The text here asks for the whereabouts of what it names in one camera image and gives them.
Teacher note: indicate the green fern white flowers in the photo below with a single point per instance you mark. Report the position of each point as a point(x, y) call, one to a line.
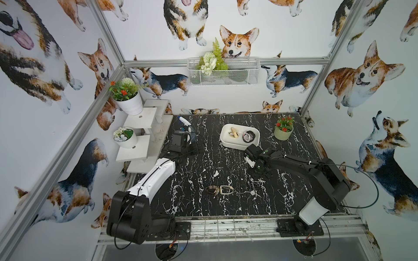
point(212, 61)

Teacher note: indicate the small white flower pot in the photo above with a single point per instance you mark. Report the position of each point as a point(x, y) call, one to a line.
point(125, 137)

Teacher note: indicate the green pot red flowers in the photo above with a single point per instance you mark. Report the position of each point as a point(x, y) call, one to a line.
point(284, 128)

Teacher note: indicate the white stepped shelf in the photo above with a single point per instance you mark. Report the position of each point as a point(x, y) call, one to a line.
point(151, 127)

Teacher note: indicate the large white flower pot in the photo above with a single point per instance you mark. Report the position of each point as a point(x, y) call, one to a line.
point(126, 95)

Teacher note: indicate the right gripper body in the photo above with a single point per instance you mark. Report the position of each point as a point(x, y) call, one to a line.
point(257, 172)

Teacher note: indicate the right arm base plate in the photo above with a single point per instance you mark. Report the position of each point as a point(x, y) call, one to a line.
point(290, 228)

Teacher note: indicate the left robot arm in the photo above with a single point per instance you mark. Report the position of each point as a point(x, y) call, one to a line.
point(130, 217)

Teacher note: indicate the white wire wall basket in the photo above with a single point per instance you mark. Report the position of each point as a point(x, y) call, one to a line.
point(241, 71)

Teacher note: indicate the white storage box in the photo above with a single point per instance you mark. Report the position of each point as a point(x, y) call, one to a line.
point(238, 143)

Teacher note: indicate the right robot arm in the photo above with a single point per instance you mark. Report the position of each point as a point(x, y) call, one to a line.
point(329, 186)

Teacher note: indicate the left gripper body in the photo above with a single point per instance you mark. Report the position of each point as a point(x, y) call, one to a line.
point(182, 135)

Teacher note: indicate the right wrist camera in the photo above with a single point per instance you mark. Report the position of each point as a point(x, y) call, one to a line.
point(250, 162)

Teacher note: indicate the clear blue spray bottle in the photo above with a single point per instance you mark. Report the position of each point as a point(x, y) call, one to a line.
point(188, 127)

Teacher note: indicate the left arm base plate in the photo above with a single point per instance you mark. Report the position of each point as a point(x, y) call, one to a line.
point(176, 231)

